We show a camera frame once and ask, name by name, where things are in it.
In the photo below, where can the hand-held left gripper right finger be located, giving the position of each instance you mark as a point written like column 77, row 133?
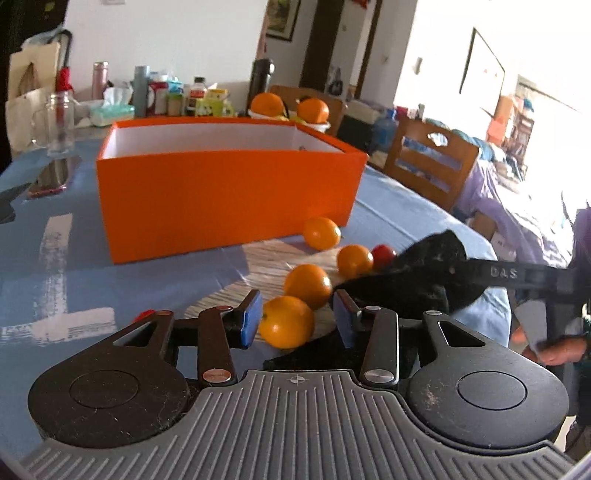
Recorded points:
column 344, row 318

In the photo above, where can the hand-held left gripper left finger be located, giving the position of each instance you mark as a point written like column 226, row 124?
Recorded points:
column 251, row 318

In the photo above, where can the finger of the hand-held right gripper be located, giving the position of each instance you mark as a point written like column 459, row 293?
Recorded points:
column 411, row 295
column 434, row 251

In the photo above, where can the small orange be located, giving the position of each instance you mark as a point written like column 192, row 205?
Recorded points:
column 322, row 233
column 354, row 261
column 308, row 286
column 286, row 321

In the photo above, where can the orange cardboard box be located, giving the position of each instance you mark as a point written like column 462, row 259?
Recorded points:
column 221, row 198

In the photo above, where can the person's right hand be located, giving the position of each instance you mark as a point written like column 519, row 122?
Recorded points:
column 561, row 353

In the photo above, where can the purple blanket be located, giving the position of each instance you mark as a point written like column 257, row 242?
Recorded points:
column 517, row 207

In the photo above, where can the wooden dining chair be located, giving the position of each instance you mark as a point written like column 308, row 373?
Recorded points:
column 332, row 104
column 429, row 161

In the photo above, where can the blue water jug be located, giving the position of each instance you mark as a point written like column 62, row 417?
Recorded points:
column 384, row 134

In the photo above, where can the white bowl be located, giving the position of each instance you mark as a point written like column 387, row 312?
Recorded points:
column 321, row 127

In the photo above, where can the green panda mug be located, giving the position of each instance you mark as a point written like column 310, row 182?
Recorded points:
column 212, row 108

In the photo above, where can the dark bottle with red label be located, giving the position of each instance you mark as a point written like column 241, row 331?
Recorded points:
column 196, row 99

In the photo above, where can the small green-lidded jar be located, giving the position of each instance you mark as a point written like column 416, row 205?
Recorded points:
column 174, row 105

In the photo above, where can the black thermos flask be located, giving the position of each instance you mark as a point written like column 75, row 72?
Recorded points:
column 261, row 83

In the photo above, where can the red and white container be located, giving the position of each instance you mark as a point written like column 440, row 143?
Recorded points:
column 159, row 99

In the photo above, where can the smartphone in clear case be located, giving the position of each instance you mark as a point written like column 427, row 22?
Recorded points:
column 53, row 177

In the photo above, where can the green tissue pack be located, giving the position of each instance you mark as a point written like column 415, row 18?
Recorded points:
column 113, row 113

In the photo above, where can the grey tall bottle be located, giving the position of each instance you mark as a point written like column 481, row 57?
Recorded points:
column 141, row 92

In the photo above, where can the clear glass mug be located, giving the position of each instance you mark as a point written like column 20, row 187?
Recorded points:
column 60, row 124

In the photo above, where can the pink metal bottle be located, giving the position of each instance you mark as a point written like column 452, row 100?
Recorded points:
column 99, row 81

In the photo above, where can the white tote bag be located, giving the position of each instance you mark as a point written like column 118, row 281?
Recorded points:
column 18, row 124

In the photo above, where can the red folded umbrella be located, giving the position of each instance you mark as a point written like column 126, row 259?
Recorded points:
column 64, row 74

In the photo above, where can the brown paper bag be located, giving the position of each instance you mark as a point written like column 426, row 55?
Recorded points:
column 32, row 69

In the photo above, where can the large framed wall picture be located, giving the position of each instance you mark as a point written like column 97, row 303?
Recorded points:
column 482, row 69

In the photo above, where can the small framed wall picture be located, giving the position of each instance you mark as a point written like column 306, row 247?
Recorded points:
column 281, row 18

